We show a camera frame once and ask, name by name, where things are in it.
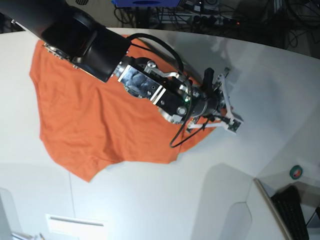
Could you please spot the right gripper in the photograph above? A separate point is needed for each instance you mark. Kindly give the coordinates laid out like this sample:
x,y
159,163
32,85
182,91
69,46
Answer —
x,y
171,92

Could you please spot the orange t-shirt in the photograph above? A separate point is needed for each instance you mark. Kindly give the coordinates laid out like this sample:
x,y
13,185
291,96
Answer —
x,y
87,125

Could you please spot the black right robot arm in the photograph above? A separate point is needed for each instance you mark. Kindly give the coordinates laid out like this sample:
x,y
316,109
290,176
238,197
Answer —
x,y
73,35

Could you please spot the blue bin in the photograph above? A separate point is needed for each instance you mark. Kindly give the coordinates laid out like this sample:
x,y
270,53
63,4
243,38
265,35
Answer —
x,y
147,3

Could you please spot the green tape roll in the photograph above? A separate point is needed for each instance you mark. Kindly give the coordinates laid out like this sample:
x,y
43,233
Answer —
x,y
296,172

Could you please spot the black keyboard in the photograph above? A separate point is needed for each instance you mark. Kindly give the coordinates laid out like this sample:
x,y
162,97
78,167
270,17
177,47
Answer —
x,y
289,207

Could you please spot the white paper box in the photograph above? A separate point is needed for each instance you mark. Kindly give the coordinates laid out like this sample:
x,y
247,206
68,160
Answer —
x,y
75,227

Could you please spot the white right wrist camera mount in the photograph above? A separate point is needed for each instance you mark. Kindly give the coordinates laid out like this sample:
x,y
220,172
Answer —
x,y
225,110

